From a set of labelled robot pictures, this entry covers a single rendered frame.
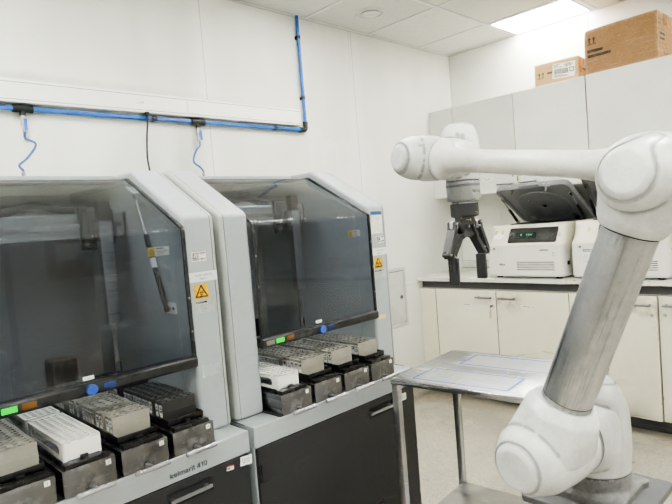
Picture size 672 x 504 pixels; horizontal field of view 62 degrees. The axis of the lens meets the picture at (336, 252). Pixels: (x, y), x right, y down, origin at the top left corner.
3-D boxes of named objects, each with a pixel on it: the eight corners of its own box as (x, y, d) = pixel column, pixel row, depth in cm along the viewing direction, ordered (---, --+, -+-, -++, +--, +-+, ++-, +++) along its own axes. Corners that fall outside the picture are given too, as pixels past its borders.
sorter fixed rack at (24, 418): (0, 421, 189) (-2, 403, 189) (32, 412, 196) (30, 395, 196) (27, 441, 168) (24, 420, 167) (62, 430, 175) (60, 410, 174)
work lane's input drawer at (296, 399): (181, 386, 240) (179, 365, 239) (209, 378, 249) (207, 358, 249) (290, 419, 188) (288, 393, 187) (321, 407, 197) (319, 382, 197)
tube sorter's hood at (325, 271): (188, 336, 231) (173, 181, 227) (299, 311, 273) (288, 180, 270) (264, 349, 194) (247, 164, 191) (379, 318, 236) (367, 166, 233)
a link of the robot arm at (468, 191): (486, 179, 151) (487, 201, 152) (457, 183, 158) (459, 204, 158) (467, 179, 145) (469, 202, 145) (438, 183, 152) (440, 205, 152)
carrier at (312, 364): (321, 368, 217) (319, 353, 216) (324, 369, 215) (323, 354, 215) (298, 376, 209) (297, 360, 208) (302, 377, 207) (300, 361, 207)
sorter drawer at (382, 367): (267, 361, 272) (265, 343, 271) (289, 355, 281) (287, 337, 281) (380, 384, 220) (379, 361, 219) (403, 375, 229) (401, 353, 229)
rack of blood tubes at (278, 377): (230, 381, 216) (228, 365, 215) (251, 375, 223) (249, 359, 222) (278, 394, 194) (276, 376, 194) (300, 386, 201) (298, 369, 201)
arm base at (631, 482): (656, 478, 136) (655, 455, 136) (624, 516, 120) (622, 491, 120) (580, 459, 149) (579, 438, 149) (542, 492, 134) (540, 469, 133)
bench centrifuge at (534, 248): (487, 278, 398) (481, 187, 394) (531, 268, 439) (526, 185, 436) (564, 279, 356) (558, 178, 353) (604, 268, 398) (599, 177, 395)
